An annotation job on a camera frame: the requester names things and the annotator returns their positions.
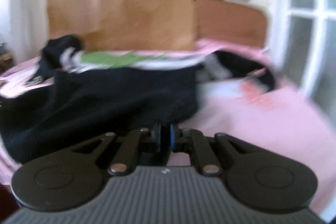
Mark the black green white knit sweater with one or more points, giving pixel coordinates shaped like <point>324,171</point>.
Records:
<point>72,98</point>

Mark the pink deer print bedsheet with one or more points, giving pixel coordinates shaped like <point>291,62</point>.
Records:
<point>281,121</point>

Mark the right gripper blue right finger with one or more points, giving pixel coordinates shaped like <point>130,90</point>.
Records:
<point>193,143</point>

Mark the brown headboard cushion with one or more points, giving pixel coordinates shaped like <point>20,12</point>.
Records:
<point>230,22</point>

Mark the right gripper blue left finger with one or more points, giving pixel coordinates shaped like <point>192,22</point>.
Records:
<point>137,142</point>

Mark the white window frame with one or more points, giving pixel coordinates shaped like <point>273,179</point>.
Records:
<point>302,44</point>

